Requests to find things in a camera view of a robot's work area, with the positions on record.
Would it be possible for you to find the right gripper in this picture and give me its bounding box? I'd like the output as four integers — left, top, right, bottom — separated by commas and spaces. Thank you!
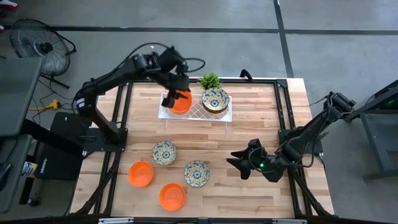
226, 138, 287, 183

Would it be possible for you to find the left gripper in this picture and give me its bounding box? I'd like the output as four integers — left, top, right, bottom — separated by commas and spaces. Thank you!
152, 46, 192, 109

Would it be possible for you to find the orange plastic bowl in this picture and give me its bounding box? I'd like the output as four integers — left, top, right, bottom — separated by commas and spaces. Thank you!
127, 161, 155, 189
159, 182, 187, 212
167, 90, 193, 115

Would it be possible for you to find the yellow blue floral ceramic bowl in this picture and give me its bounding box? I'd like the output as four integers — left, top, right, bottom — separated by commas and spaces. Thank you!
152, 140, 178, 166
201, 87, 230, 113
183, 160, 211, 188

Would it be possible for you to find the green artificial potted plant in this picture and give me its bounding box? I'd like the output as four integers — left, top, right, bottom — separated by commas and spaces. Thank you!
198, 72, 223, 91

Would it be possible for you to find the yellow power plug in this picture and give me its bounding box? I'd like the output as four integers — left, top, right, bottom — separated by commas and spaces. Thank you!
29, 98, 62, 112

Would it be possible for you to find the black tool case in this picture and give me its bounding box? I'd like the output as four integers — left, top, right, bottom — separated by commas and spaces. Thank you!
34, 111, 94, 181

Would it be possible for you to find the black metal stand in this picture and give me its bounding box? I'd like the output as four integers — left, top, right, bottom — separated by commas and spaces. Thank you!
343, 79, 398, 181

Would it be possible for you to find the black floor fan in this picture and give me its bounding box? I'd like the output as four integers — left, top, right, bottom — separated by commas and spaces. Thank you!
9, 18, 77, 90

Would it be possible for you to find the grey desk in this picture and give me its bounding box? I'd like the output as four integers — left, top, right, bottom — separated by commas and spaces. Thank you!
0, 57, 44, 215

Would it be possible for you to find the printed white container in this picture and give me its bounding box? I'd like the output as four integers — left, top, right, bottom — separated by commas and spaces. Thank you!
21, 161, 39, 178

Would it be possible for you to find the person's shoe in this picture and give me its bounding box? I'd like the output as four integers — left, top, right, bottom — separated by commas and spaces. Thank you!
0, 0, 19, 11

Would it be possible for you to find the white wire shelf rack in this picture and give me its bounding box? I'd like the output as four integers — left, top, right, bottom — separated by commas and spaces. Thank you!
157, 92, 233, 130

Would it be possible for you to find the silver metal bracket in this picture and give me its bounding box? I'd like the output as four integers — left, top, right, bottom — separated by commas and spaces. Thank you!
272, 218, 308, 224
98, 217, 134, 224

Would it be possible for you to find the black aluminium table frame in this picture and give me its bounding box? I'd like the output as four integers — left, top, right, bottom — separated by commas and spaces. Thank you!
70, 77, 335, 218

